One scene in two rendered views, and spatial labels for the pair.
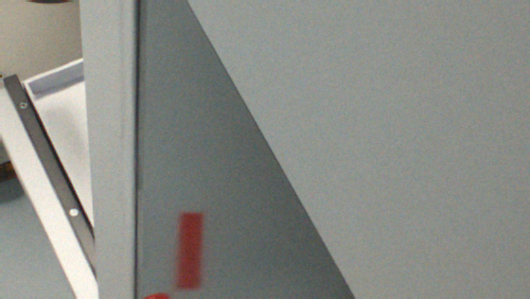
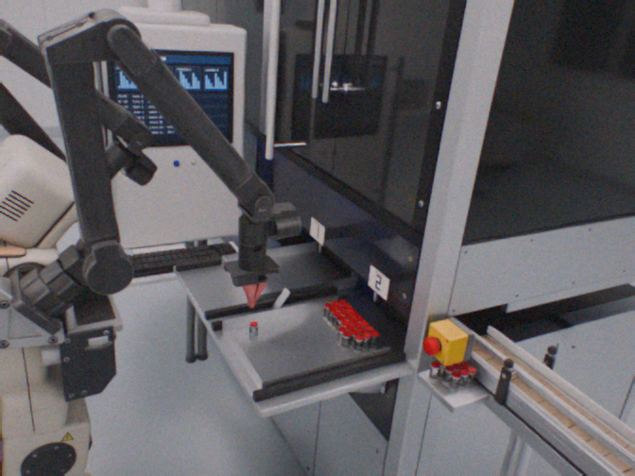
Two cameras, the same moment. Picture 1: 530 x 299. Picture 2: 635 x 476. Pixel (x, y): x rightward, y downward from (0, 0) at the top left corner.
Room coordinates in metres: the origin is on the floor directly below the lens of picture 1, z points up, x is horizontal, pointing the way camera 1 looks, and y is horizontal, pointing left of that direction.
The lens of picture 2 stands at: (0.62, 1.20, 1.71)
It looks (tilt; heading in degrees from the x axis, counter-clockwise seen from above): 24 degrees down; 272
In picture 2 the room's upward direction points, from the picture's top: 5 degrees clockwise
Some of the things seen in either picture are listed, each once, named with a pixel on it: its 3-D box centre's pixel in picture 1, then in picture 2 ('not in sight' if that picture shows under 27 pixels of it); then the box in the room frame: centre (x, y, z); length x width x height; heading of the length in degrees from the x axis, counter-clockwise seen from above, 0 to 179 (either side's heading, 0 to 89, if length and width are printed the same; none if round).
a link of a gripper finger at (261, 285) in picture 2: not in sight; (246, 288); (0.79, 0.18, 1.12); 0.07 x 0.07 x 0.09; 32
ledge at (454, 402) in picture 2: not in sight; (457, 385); (0.29, 0.10, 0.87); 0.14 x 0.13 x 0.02; 32
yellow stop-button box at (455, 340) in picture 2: not in sight; (449, 341); (0.33, 0.11, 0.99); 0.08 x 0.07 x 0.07; 32
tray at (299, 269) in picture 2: not in sight; (288, 270); (0.74, -0.33, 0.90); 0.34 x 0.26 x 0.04; 32
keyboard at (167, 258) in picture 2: not in sight; (180, 258); (1.13, -0.49, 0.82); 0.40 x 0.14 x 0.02; 30
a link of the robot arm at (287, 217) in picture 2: not in sight; (270, 212); (0.75, 0.15, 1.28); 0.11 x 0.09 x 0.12; 35
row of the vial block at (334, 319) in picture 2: not in sight; (342, 327); (0.57, -0.03, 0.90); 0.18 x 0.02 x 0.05; 122
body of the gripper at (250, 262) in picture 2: not in sight; (251, 257); (0.78, 0.18, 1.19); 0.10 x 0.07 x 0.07; 32
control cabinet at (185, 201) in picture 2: not in sight; (168, 132); (1.22, -0.70, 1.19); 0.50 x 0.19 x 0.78; 30
